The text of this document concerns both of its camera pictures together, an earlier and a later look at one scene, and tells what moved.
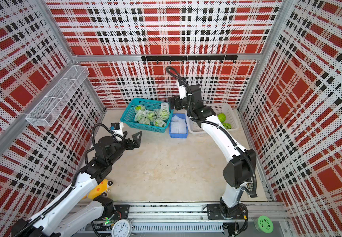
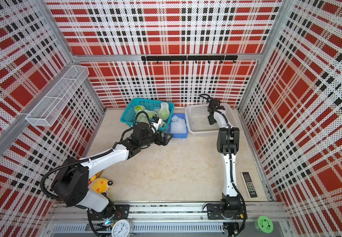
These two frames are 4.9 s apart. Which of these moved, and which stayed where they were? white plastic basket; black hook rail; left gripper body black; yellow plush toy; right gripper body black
Moved: right gripper body black; left gripper body black
Stayed: yellow plush toy; black hook rail; white plastic basket
